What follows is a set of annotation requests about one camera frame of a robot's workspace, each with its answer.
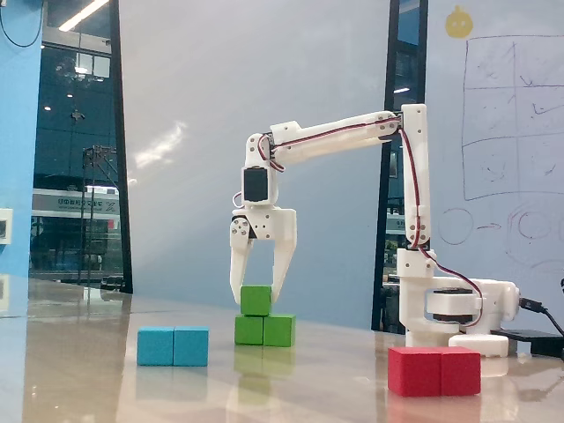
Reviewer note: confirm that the yellow round sticker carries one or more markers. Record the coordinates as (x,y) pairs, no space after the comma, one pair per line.
(458,24)

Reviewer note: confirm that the white wall socket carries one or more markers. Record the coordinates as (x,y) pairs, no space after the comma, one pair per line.
(5,225)

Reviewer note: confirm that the whiteboard with marker drawings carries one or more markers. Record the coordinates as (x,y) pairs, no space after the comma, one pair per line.
(506,110)

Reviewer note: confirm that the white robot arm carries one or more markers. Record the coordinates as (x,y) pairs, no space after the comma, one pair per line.
(418,132)

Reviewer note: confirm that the small green cube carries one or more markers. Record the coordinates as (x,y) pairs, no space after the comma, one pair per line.
(255,302)

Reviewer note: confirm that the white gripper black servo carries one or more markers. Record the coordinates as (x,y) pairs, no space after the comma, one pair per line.
(274,223)

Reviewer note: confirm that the long red block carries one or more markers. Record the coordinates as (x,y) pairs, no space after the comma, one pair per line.
(432,372)

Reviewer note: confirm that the black slanted frame post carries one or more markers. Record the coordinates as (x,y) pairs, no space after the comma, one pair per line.
(120,132)

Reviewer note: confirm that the black narrow window frame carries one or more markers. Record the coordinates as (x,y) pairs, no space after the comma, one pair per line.
(393,26)

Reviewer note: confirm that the long green block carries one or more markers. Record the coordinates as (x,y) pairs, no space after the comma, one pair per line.
(264,330)

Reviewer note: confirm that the flat black box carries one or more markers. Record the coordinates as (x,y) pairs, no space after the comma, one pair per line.
(537,341)

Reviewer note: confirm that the long blue block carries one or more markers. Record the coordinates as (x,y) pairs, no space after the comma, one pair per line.
(172,346)

